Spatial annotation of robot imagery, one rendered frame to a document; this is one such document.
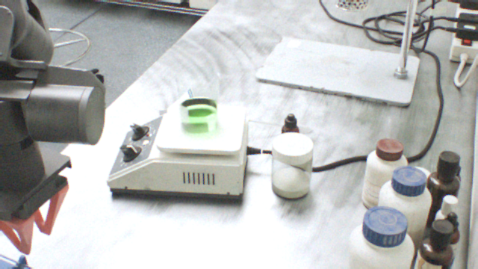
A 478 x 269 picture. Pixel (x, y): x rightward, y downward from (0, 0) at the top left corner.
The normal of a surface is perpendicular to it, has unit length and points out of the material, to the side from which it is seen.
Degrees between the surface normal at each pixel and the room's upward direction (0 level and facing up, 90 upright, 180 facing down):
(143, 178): 90
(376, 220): 1
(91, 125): 90
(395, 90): 0
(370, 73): 0
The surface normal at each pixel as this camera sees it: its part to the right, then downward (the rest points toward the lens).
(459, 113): 0.00, -0.83
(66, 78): -0.09, -0.24
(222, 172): -0.08, 0.55
